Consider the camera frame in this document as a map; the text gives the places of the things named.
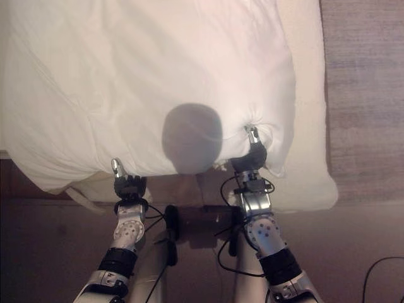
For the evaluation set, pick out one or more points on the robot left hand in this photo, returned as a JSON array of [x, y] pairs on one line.
[[127, 187]]

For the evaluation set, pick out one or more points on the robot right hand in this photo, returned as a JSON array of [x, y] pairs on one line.
[[251, 159]]

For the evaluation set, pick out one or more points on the white duvet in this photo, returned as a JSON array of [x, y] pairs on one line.
[[126, 79]]

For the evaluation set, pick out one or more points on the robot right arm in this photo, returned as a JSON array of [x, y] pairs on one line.
[[263, 230]]

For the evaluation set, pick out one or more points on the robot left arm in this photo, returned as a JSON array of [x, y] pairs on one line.
[[126, 233]]

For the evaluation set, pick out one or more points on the white bed mattress sheet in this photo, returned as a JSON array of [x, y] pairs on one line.
[[311, 158]]

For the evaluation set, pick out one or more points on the brown bed base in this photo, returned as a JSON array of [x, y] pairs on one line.
[[28, 180]]

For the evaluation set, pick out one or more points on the robot black waist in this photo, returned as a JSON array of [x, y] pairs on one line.
[[202, 221]]

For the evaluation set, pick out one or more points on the robot left silver leg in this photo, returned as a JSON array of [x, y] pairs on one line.
[[148, 271]]

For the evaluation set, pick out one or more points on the robot silver leg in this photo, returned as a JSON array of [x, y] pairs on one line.
[[247, 277], [148, 271]]

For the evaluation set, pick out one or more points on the robot right silver leg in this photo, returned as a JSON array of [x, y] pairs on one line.
[[247, 277]]

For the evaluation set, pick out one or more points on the grey woven rug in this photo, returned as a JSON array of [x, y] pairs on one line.
[[366, 94]]

